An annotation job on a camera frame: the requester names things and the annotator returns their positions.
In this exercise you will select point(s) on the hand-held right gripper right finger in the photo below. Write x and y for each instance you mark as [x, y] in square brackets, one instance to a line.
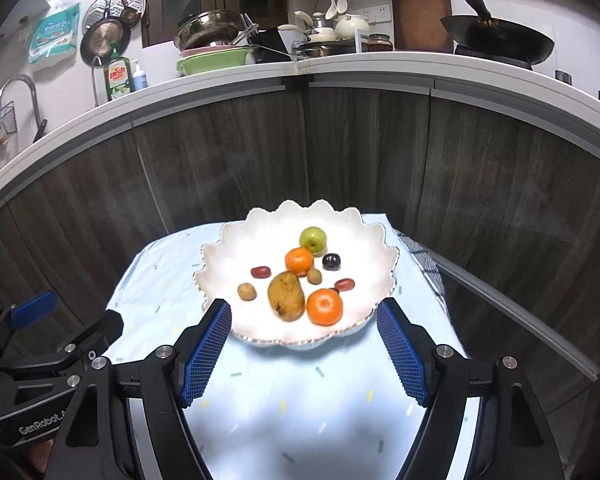
[402, 355]

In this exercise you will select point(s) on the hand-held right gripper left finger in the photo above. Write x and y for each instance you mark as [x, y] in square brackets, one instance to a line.
[207, 350]

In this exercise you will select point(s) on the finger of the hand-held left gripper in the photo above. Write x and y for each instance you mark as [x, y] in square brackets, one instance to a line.
[32, 307]
[100, 330]

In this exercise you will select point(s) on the brown longan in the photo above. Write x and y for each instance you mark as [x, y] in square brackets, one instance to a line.
[314, 275]
[247, 291]

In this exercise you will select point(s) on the white scalloped plate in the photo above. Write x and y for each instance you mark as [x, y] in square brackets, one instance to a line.
[230, 265]

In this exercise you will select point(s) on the red jujube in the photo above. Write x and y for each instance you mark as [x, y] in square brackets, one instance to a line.
[345, 285]
[261, 272]

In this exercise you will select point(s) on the orange tangerine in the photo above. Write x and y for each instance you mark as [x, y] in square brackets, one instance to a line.
[324, 306]
[299, 261]

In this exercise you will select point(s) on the yellow mango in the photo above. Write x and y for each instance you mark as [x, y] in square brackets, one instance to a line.
[286, 295]

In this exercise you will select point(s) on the dark purple plum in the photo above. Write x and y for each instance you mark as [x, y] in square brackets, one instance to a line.
[331, 261]

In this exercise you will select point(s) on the green apple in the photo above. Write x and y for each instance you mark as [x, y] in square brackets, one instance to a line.
[313, 240]

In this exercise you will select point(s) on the light blue tablecloth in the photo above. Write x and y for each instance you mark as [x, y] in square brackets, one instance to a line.
[150, 285]

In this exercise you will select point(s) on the dark wood-grain cabinet door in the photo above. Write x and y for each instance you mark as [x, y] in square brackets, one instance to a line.
[520, 200]
[55, 240]
[220, 160]
[370, 150]

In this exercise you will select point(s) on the checkered cloth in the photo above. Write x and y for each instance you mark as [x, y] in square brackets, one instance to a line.
[425, 265]

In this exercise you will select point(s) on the grey metal strip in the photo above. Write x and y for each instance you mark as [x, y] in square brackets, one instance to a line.
[530, 330]

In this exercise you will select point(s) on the steel faucet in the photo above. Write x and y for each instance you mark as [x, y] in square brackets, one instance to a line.
[30, 95]

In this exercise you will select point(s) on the green dish soap bottle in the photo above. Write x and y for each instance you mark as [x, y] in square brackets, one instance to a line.
[117, 77]

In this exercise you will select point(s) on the white pump bottle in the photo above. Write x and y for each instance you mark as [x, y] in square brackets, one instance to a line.
[139, 79]

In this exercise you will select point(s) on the tissue pack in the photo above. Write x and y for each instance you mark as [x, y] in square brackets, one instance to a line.
[52, 35]

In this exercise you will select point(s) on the copper strainer pan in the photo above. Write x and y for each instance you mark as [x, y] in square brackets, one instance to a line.
[105, 42]

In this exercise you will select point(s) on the green basin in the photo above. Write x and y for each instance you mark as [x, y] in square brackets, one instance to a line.
[210, 65]

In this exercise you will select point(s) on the white kitchen countertop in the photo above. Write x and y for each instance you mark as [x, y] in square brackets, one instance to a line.
[380, 67]

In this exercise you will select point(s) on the black stove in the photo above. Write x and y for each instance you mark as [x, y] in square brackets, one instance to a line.
[490, 57]

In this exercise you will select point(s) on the steel steamer plate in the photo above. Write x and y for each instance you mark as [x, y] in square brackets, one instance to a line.
[112, 5]

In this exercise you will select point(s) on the glass jar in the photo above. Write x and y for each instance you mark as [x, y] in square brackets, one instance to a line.
[380, 42]

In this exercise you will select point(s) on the steel pot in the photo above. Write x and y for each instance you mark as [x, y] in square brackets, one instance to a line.
[207, 30]

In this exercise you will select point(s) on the black wok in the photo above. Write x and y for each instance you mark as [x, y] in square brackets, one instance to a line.
[500, 40]

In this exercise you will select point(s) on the cream pot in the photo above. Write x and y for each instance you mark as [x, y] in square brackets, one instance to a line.
[320, 35]

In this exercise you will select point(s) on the white teapot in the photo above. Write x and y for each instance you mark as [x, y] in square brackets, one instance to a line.
[352, 26]

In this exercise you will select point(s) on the wooden cutting board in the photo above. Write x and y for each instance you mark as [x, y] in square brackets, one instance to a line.
[420, 10]

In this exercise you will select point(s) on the dark window frame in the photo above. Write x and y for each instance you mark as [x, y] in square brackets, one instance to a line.
[155, 0]

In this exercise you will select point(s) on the white wall socket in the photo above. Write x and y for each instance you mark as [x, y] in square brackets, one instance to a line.
[377, 15]

